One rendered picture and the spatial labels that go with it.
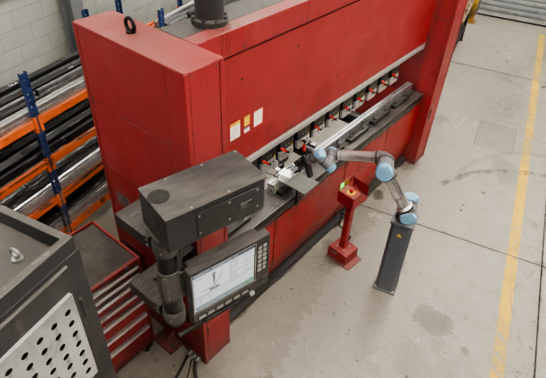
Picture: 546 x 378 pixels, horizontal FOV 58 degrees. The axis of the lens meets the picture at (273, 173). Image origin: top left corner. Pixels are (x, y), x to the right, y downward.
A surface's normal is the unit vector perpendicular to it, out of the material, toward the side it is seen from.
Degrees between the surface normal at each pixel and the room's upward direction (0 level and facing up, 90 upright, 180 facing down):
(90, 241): 0
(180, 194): 0
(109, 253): 0
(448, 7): 90
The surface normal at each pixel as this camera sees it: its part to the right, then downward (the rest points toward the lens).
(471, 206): 0.04, -0.79
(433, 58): -0.64, 0.45
